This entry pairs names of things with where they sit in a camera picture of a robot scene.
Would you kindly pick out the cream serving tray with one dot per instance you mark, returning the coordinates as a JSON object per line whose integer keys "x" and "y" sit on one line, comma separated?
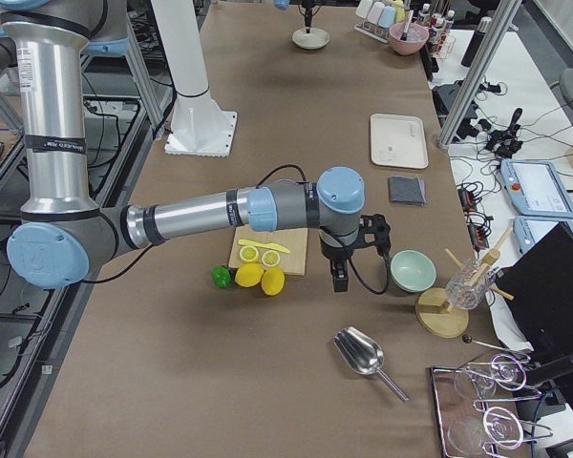
{"x": 398, "y": 141}

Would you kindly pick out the lemon half slice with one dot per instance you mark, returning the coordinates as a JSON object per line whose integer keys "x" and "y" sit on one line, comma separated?
{"x": 271, "y": 258}
{"x": 249, "y": 253}

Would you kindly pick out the wire glass rack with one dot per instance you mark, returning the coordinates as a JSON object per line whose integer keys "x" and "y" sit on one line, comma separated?
{"x": 476, "y": 408}

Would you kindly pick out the bamboo cutting board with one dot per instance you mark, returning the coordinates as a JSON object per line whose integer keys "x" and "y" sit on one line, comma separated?
{"x": 295, "y": 240}

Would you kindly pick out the pink bowl with ice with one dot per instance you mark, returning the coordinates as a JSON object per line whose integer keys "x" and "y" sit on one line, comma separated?
{"x": 417, "y": 37}

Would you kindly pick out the whole yellow lemon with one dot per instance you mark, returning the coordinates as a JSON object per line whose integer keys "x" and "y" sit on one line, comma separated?
{"x": 249, "y": 274}
{"x": 273, "y": 281}

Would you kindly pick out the teach pendant tablet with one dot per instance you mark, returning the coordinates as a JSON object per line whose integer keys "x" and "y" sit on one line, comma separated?
{"x": 535, "y": 189}
{"x": 529, "y": 230}

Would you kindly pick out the cup holder rack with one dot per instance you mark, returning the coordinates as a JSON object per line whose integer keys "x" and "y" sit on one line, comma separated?
{"x": 376, "y": 17}

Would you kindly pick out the wooden cup stand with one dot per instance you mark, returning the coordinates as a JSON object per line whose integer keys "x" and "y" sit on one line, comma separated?
{"x": 445, "y": 311}

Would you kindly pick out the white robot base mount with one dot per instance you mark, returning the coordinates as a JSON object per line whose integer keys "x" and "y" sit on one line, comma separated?
{"x": 199, "y": 127}

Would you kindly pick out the black thermos bottle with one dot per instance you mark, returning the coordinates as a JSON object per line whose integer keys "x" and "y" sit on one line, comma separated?
{"x": 475, "y": 42}

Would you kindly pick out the black monitor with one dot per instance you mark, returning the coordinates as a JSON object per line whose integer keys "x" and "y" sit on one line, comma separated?
{"x": 541, "y": 282}

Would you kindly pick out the steel scoop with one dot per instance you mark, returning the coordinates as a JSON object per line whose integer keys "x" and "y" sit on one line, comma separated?
{"x": 365, "y": 357}

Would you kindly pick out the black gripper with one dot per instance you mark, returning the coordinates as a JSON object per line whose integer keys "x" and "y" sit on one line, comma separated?
{"x": 308, "y": 10}
{"x": 335, "y": 255}

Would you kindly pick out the cream round plate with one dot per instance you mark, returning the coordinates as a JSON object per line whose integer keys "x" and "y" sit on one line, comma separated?
{"x": 310, "y": 40}

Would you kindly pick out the yellow plastic knife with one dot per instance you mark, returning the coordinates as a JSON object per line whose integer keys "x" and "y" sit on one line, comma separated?
{"x": 265, "y": 245}

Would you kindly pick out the mint green bowl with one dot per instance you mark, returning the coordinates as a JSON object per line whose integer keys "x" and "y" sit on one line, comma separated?
{"x": 413, "y": 271}

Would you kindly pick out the green lime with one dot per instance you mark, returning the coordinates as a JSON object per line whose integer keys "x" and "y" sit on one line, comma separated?
{"x": 221, "y": 276}

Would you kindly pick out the grey folded cloth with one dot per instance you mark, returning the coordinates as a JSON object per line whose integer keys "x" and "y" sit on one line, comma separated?
{"x": 407, "y": 190}

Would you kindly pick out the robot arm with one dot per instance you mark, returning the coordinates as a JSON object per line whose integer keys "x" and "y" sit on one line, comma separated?
{"x": 284, "y": 4}
{"x": 65, "y": 235}

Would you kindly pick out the clear glass cup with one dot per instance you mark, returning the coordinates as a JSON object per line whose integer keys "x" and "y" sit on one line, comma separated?
{"x": 468, "y": 286}

